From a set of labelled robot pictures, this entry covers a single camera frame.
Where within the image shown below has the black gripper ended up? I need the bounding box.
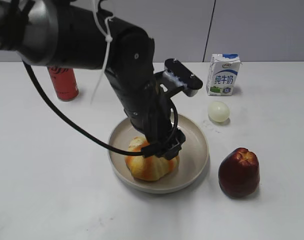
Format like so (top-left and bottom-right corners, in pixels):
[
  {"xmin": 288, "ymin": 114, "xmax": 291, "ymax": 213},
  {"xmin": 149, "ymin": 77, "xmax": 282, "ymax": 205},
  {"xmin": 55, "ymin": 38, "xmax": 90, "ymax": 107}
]
[{"xmin": 126, "ymin": 82, "xmax": 186, "ymax": 160}]

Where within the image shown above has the golden orange croissant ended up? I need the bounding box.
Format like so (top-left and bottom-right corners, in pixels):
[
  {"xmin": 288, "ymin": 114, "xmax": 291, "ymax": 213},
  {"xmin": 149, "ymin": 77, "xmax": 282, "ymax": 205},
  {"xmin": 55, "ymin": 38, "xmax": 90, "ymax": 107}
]
[{"xmin": 124, "ymin": 136, "xmax": 180, "ymax": 182}]

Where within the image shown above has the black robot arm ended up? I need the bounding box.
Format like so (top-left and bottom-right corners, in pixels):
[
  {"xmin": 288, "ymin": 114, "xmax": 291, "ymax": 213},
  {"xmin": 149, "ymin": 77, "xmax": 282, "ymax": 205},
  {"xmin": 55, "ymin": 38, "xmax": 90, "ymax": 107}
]
[{"xmin": 0, "ymin": 0, "xmax": 186, "ymax": 160}]

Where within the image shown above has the beige round plate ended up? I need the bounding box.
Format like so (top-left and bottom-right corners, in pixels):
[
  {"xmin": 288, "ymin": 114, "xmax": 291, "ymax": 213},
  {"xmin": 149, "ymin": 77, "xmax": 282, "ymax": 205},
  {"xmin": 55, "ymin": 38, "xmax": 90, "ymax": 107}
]
[{"xmin": 108, "ymin": 114, "xmax": 209, "ymax": 194}]

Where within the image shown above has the white egg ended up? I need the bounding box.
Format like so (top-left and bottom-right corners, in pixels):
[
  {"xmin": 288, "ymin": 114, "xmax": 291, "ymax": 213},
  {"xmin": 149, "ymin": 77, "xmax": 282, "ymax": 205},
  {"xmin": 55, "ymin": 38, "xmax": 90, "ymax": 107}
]
[{"xmin": 207, "ymin": 101, "xmax": 230, "ymax": 123}]

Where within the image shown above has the white blue milk carton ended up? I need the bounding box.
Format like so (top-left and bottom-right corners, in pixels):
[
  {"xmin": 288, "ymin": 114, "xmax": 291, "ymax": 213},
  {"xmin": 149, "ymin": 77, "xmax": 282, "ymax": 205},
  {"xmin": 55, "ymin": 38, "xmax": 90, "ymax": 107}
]
[{"xmin": 206, "ymin": 53, "xmax": 241, "ymax": 96}]

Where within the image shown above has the white zip tie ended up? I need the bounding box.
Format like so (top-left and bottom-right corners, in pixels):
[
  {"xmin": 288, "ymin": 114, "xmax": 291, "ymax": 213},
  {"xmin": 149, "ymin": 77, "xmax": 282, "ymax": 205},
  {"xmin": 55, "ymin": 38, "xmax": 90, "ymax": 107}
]
[{"xmin": 90, "ymin": 0, "xmax": 114, "ymax": 104}]

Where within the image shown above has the red soda can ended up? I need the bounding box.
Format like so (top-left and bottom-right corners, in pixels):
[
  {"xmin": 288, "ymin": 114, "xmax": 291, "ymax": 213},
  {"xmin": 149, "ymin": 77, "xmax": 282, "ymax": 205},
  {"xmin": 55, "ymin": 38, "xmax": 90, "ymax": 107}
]
[{"xmin": 47, "ymin": 66, "xmax": 79, "ymax": 101}]

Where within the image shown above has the dark red wax apple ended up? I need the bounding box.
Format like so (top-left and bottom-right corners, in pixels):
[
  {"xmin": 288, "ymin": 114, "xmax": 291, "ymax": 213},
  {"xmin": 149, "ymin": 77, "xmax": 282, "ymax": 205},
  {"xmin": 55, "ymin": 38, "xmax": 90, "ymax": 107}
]
[{"xmin": 218, "ymin": 147, "xmax": 260, "ymax": 198}]

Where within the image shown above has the black cable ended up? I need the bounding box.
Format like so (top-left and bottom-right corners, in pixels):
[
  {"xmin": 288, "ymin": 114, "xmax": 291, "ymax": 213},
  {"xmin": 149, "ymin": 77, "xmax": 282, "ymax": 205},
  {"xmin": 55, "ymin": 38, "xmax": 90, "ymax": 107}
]
[{"xmin": 22, "ymin": 60, "xmax": 179, "ymax": 157}]

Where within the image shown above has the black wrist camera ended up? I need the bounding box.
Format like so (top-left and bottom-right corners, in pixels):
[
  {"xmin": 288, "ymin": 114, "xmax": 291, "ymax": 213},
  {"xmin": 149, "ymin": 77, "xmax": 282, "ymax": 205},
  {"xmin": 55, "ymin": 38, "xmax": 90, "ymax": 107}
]
[{"xmin": 154, "ymin": 58, "xmax": 203, "ymax": 98}]

